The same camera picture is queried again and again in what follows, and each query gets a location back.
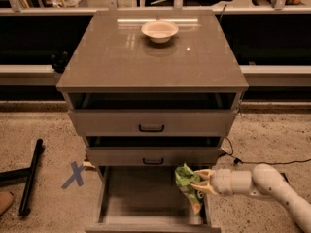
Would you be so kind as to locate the middle grey drawer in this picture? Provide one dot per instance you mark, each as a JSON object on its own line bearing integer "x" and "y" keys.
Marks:
{"x": 129, "y": 151}

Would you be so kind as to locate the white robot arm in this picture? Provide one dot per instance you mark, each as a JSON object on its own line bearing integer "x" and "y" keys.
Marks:
{"x": 263, "y": 182}

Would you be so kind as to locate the black clamp on rail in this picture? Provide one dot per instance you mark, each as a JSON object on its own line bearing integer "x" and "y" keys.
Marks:
{"x": 59, "y": 62}

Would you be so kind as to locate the black stand leg left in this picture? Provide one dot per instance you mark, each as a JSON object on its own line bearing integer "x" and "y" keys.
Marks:
{"x": 29, "y": 174}

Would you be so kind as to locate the grey drawer cabinet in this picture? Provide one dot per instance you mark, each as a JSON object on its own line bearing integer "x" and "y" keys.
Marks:
{"x": 116, "y": 57}

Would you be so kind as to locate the tan shoe tip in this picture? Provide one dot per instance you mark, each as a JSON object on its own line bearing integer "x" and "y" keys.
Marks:
{"x": 6, "y": 200}

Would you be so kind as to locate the black stand leg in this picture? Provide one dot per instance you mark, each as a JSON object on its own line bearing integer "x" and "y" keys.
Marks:
{"x": 284, "y": 176}
{"x": 29, "y": 174}

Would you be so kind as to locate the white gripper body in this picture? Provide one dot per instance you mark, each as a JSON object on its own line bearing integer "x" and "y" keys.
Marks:
{"x": 221, "y": 181}

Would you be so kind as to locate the black drawer handle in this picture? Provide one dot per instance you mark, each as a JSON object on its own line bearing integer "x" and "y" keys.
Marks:
{"x": 151, "y": 128}
{"x": 147, "y": 161}

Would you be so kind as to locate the white paper bowl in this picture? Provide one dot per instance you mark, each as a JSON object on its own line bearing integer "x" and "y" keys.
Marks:
{"x": 159, "y": 31}

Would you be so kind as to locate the black middle drawer handle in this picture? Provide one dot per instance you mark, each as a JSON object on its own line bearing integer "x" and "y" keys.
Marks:
{"x": 147, "y": 161}

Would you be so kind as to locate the blue tape cross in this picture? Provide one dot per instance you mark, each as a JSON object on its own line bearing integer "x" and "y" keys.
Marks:
{"x": 76, "y": 175}

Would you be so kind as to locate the grey drawer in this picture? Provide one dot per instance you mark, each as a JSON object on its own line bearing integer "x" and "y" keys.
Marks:
{"x": 145, "y": 200}
{"x": 129, "y": 151}
{"x": 183, "y": 114}

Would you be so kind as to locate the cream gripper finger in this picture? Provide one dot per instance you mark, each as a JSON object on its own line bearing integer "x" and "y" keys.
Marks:
{"x": 204, "y": 187}
{"x": 205, "y": 174}

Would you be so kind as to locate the black top drawer handle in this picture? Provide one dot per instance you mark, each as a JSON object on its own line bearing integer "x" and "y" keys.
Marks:
{"x": 151, "y": 128}

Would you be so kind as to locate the top grey drawer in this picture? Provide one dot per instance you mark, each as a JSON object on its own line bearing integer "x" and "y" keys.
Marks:
{"x": 183, "y": 114}

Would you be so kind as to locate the green rice chip bag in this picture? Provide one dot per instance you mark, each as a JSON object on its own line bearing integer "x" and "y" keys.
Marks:
{"x": 184, "y": 178}

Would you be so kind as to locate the bottom grey drawer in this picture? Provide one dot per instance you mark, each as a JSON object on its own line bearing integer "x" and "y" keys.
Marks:
{"x": 145, "y": 200}

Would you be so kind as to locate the black stand leg right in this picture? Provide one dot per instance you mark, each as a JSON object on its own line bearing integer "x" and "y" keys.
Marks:
{"x": 284, "y": 176}

